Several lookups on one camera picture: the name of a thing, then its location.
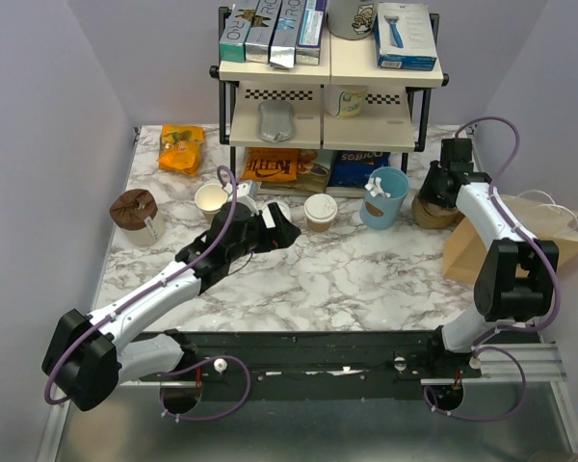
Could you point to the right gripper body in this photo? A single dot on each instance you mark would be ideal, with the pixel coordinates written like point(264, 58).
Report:
point(431, 189)

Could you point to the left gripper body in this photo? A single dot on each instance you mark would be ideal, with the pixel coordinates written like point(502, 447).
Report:
point(238, 252)

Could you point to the cardboard cup carrier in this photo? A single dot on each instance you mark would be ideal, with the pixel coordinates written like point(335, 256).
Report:
point(431, 216)

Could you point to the brown paper coffee cup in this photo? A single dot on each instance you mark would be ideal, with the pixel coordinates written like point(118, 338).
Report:
point(318, 225)

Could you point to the brown paper cups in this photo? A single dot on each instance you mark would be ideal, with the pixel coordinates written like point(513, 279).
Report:
point(209, 199)

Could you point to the brown paper bag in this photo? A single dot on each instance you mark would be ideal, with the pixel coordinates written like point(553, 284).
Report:
point(464, 252)

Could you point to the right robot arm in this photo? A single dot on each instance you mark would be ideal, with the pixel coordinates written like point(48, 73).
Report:
point(515, 283)

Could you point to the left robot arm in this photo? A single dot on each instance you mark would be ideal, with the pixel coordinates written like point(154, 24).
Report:
point(90, 355)

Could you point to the orange Kettle chips bag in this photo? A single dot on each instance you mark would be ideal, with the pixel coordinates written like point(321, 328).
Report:
point(289, 169)

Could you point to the blue plastic cup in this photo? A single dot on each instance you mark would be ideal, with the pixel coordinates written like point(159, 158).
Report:
point(379, 212)

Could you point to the white stirrers in cup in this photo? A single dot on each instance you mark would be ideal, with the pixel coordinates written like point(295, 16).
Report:
point(374, 187)

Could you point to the blue Doritos bag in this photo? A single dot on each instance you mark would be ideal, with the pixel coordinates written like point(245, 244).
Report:
point(352, 169)

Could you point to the orange snack bag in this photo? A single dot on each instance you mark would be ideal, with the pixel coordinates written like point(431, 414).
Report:
point(180, 149)

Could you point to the grey sponge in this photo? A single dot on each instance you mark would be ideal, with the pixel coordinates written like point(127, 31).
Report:
point(276, 121)

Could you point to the two-tier shelf rack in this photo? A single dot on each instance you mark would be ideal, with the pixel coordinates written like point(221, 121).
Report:
point(394, 117)

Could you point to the white printed cup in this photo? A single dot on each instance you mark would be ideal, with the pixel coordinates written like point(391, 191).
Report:
point(344, 102)

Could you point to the blue razor box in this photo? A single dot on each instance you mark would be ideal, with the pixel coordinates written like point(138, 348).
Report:
point(404, 37)

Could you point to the blue silver toothpaste box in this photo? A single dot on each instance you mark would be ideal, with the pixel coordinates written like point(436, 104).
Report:
point(283, 48)

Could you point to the purple white toothpaste box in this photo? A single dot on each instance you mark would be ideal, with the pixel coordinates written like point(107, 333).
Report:
point(308, 47)

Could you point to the teal toothpaste box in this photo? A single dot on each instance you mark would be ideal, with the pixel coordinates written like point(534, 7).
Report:
point(232, 44)

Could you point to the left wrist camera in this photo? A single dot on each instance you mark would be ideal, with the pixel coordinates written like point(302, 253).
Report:
point(247, 193)

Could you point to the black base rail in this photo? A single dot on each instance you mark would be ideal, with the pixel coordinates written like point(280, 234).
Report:
point(321, 365)

